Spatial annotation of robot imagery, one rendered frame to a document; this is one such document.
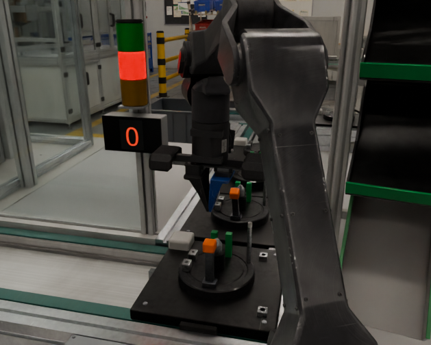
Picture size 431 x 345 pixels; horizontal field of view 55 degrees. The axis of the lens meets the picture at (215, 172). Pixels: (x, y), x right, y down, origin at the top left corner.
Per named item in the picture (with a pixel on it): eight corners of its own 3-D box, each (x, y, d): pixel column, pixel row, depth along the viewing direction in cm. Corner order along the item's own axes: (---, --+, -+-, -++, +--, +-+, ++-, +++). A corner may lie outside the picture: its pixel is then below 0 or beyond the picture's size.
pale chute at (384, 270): (425, 341, 59) (430, 339, 55) (330, 317, 64) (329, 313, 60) (440, 167, 69) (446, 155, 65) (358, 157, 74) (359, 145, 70)
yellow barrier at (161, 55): (166, 98, 746) (163, 31, 705) (155, 98, 751) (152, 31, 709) (212, 73, 1054) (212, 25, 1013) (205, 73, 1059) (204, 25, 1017)
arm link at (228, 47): (329, 79, 35) (323, -51, 34) (235, 82, 33) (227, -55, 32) (236, 108, 63) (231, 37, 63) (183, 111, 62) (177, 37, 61)
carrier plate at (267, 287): (275, 343, 64) (275, 332, 63) (130, 319, 69) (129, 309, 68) (286, 259, 86) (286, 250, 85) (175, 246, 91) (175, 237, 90)
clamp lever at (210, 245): (214, 284, 70) (214, 244, 67) (202, 282, 70) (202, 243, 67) (218, 272, 73) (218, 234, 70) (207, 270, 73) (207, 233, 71)
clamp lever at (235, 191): (240, 218, 93) (238, 194, 88) (231, 217, 93) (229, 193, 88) (242, 206, 96) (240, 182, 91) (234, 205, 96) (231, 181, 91)
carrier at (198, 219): (286, 255, 87) (290, 201, 83) (177, 242, 92) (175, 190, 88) (292, 207, 109) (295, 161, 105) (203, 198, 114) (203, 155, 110)
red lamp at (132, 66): (140, 80, 76) (138, 53, 75) (115, 79, 77) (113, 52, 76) (150, 77, 81) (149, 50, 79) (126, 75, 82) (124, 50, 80)
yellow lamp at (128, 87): (142, 107, 78) (140, 81, 76) (117, 105, 79) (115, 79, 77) (151, 102, 83) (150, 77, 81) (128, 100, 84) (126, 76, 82)
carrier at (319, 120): (368, 131, 180) (372, 102, 175) (311, 127, 185) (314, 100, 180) (362, 118, 202) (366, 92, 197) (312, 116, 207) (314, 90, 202)
